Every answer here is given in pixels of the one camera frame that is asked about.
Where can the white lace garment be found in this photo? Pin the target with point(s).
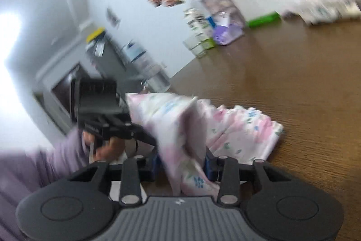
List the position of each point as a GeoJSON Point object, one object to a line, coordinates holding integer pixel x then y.
{"type": "Point", "coordinates": [310, 9]}

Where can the wall sticker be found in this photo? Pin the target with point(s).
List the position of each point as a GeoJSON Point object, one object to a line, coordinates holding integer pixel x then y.
{"type": "Point", "coordinates": [113, 16]}

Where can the pink floral garment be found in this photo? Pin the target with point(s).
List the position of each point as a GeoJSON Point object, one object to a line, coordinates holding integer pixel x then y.
{"type": "Point", "coordinates": [239, 131]}

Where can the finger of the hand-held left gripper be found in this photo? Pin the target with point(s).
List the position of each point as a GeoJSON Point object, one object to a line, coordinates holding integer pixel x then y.
{"type": "Point", "coordinates": [141, 135]}
{"type": "Point", "coordinates": [121, 118]}

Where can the person's left hand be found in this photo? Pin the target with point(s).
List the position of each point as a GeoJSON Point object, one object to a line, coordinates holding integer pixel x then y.
{"type": "Point", "coordinates": [108, 149]}

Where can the green box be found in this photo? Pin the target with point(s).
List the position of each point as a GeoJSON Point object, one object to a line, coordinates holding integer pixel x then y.
{"type": "Point", "coordinates": [263, 20]}

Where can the milk carton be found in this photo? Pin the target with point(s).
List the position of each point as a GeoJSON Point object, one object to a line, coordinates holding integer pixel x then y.
{"type": "Point", "coordinates": [198, 26]}

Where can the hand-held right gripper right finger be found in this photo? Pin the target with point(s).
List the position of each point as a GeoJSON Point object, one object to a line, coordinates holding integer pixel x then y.
{"type": "Point", "coordinates": [207, 169]}

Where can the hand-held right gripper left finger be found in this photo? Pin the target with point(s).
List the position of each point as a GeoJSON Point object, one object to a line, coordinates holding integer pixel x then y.
{"type": "Point", "coordinates": [154, 166]}

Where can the purple tissue pack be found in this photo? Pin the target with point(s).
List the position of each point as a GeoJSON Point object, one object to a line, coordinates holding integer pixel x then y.
{"type": "Point", "coordinates": [227, 32]}

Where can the cream floral folded garment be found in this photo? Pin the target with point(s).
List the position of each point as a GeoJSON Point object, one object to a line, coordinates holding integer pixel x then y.
{"type": "Point", "coordinates": [349, 11]}

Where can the water dispenser jug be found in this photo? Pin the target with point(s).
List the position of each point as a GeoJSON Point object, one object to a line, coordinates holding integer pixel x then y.
{"type": "Point", "coordinates": [146, 66]}

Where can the clear glass cup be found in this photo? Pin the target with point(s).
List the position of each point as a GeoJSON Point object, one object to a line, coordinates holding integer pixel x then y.
{"type": "Point", "coordinates": [196, 46]}

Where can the yellow lidded container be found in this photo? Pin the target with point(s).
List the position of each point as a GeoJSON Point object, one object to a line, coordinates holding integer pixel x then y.
{"type": "Point", "coordinates": [95, 34]}

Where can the blue box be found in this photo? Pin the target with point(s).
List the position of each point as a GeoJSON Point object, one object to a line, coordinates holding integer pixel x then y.
{"type": "Point", "coordinates": [211, 23]}

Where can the grey cabinet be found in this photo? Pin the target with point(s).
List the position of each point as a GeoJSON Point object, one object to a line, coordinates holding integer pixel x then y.
{"type": "Point", "coordinates": [110, 60]}

